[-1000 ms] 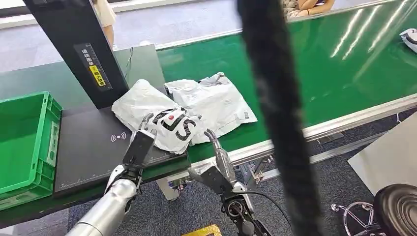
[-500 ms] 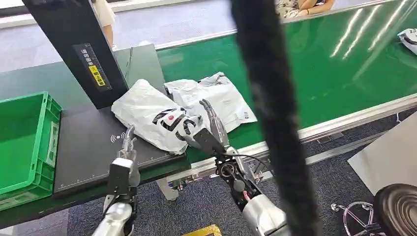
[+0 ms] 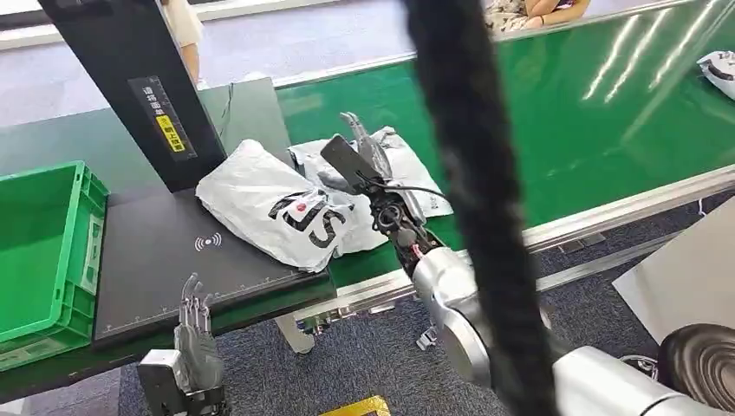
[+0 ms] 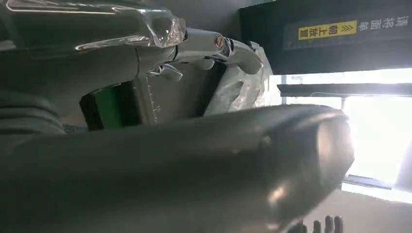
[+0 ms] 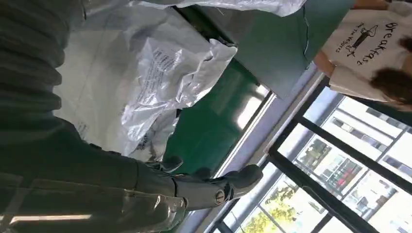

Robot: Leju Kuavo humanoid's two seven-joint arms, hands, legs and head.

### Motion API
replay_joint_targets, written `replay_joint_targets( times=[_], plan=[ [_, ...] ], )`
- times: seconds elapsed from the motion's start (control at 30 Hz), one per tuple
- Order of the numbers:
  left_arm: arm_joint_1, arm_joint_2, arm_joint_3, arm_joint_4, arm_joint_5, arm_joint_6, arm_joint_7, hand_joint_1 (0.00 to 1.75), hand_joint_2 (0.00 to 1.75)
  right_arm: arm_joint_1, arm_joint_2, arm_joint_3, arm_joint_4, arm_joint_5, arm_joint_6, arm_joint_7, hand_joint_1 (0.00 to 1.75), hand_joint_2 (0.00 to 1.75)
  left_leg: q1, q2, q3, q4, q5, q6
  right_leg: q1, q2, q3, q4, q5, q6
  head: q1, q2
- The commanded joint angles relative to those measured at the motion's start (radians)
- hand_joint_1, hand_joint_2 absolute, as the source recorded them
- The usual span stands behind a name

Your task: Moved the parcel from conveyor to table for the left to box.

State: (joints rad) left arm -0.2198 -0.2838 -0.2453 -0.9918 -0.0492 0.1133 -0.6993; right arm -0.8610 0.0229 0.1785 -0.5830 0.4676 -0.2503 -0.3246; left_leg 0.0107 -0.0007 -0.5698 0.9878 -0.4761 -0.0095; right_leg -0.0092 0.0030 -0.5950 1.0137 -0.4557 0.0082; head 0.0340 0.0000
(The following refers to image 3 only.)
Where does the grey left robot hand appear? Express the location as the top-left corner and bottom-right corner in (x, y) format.
(173, 272), (225, 395)

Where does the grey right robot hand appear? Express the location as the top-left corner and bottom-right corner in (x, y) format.
(317, 112), (396, 198)

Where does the plain white grey parcel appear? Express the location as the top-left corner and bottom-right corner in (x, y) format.
(287, 126), (455, 220)

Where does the black scanning platform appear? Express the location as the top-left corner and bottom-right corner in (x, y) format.
(91, 188), (338, 351)

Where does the grey metal platform leg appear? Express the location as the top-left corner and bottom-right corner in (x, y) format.
(274, 313), (317, 356)

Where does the white parcel with black print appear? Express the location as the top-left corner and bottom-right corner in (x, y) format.
(195, 139), (392, 275)

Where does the yellow floor tape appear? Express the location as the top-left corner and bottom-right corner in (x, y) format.
(318, 394), (393, 416)

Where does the green plastic crate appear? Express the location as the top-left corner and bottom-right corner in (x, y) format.
(0, 160), (110, 374)

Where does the person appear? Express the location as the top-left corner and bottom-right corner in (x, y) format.
(482, 0), (593, 33)
(159, 0), (205, 85)

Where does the green conveyor belt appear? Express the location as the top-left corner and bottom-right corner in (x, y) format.
(274, 0), (735, 289)

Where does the white board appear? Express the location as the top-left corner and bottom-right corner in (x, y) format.
(611, 198), (735, 346)

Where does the white parcel with black stripe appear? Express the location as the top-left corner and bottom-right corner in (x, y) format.
(696, 50), (735, 102)

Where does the black ribbed round cover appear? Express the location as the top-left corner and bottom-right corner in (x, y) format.
(657, 322), (735, 413)

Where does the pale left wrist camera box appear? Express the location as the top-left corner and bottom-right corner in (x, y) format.
(136, 348), (193, 416)

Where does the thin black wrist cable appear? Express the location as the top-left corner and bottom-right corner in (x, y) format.
(355, 176), (450, 201)

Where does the thick black braided cable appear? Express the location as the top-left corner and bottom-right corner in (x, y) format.
(401, 0), (563, 416)

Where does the thin black table cable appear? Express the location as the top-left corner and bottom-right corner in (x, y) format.
(219, 81), (236, 138)

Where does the yellow sticker on post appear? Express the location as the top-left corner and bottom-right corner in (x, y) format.
(154, 114), (188, 154)

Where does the black scanner post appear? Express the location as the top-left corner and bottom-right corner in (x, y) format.
(36, 0), (229, 194)

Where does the aluminium conveyor frame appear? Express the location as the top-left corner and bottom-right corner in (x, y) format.
(271, 0), (735, 354)

